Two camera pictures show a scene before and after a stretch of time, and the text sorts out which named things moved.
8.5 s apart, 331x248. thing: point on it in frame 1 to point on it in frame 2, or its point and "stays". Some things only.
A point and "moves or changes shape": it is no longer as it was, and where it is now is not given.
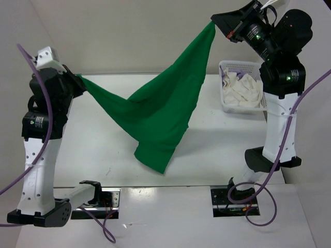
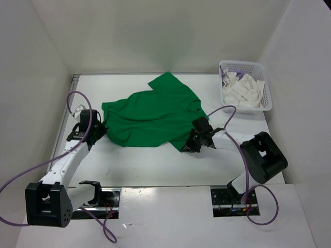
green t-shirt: (156, 114) moves or changes shape
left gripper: (77, 80) to (103, 130)
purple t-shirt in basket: (239, 72) stays
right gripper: (231, 22) to (189, 146)
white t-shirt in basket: (246, 91) stays
